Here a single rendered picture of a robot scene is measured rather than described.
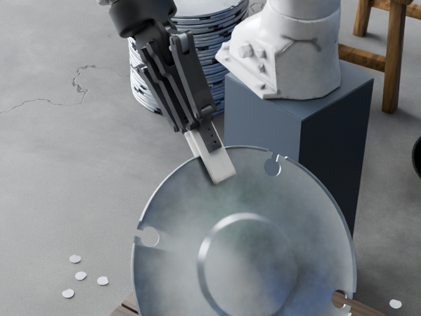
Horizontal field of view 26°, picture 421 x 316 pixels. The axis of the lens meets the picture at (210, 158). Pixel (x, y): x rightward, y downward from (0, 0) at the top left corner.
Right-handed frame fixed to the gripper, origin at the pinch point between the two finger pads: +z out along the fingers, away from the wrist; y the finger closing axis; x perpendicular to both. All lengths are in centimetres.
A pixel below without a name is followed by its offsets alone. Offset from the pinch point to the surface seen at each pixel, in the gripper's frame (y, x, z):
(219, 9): -82, 58, -28
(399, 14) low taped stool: -68, 92, -10
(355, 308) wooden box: -14.2, 17.1, 28.1
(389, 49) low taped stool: -75, 91, -4
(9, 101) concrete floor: -125, 17, -32
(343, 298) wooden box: -15.8, 16.9, 26.5
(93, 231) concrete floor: -87, 11, 4
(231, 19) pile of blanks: -83, 60, -25
